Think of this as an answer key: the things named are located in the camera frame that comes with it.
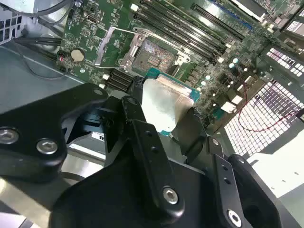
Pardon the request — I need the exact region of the metal socket cover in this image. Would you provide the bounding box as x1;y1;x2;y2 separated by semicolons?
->
94;26;147;71

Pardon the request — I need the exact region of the silver topped CPU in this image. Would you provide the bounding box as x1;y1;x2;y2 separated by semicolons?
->
140;67;202;138

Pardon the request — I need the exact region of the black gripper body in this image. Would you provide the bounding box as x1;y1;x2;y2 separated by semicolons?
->
51;102;222;228

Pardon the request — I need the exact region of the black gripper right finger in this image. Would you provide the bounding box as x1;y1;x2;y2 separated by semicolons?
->
174;108;300;228

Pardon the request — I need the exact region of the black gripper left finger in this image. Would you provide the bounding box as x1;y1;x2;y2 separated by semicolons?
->
0;77;185;218

